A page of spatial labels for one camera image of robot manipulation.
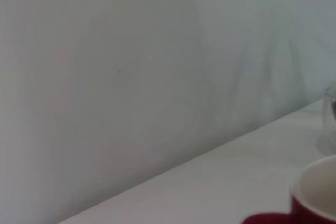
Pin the red ceramic mug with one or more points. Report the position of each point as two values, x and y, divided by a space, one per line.
309 213

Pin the double-wall glass cup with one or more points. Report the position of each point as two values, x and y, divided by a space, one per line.
329 119

